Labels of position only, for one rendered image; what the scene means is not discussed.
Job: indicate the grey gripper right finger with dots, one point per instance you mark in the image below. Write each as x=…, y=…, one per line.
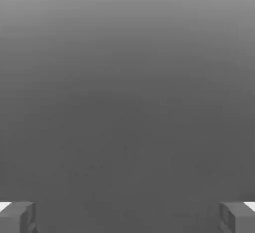
x=241, y=219

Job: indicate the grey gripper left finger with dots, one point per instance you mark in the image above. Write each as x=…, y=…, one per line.
x=14, y=218

